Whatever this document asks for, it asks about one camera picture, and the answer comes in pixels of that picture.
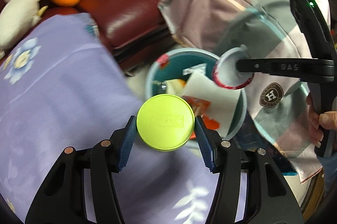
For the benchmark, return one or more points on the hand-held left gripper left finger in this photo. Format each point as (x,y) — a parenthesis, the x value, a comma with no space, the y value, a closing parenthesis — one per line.
(127,145)

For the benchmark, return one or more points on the lime green round lid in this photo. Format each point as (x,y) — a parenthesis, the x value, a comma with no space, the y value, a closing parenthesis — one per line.
(165,121)

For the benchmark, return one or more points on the purple floral blanket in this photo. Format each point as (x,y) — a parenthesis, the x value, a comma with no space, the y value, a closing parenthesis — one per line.
(52,108)

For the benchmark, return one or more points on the round plastic cup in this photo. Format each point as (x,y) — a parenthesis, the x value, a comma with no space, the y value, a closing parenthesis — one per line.
(229,73)

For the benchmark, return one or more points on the white duck plush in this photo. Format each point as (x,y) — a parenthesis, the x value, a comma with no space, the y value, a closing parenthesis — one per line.
(18,16)

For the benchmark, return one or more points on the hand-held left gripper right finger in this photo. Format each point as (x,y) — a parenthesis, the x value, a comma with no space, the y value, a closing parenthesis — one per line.
(204,145)

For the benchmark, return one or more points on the teal trash bin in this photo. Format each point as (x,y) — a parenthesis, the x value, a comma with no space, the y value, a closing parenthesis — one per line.
(181,60)

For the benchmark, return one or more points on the person's right hand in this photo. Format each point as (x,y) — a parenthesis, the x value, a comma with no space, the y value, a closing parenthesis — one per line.
(314,121)

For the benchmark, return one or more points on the dark red leather sofa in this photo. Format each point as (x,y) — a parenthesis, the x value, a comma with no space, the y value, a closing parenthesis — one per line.
(126,16)

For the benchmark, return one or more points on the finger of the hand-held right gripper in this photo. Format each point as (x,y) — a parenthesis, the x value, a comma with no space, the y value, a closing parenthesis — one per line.
(276,67)

